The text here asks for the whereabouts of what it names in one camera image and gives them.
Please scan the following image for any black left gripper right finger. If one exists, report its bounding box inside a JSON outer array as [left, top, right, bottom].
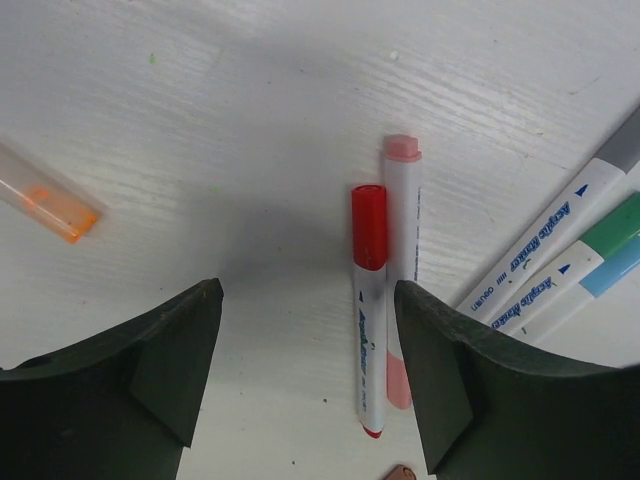
[[394, 281, 639, 479]]

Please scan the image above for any light blue cap marker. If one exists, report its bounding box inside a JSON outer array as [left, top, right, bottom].
[[506, 237, 639, 345]]

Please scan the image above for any brown pen cap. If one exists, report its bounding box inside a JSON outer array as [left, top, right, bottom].
[[384, 464, 417, 480]]

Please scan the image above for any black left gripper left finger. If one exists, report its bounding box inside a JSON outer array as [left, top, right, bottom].
[[1, 279, 223, 479]]

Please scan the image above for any pink cap marker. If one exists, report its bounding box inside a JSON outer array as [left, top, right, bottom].
[[383, 134, 422, 410]]

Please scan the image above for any green cap marker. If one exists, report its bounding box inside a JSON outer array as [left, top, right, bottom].
[[489, 192, 639, 334]]

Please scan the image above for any red cap marker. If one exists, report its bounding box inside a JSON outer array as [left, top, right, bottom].
[[351, 184, 388, 439]]

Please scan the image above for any grey cap marker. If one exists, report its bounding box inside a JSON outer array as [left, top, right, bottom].
[[456, 110, 639, 321]]

